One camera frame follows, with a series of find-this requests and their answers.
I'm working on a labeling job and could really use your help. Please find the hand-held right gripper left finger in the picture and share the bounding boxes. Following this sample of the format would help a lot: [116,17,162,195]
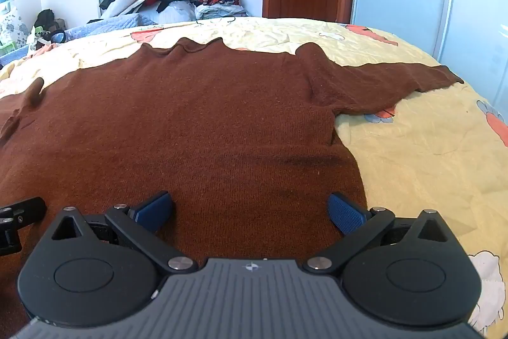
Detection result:
[51,191,199,275]

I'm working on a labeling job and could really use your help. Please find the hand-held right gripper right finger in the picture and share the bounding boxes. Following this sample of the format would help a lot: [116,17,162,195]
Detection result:
[302,193,451,275]

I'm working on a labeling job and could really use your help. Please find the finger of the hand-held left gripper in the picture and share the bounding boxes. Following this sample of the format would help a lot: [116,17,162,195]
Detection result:
[0,197,48,256]

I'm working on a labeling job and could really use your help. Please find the brown knit sweater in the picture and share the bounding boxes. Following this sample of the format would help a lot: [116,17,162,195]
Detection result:
[0,37,464,324]

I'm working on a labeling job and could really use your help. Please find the yellow printed bedspread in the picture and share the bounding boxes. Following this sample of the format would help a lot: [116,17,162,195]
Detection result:
[0,17,508,336]

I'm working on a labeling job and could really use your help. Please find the blue quilted blanket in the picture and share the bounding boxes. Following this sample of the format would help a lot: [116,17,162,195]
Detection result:
[61,13,167,43]

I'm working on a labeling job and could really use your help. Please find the dark bag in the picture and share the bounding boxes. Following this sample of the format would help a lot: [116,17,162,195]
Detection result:
[34,9,66,44]

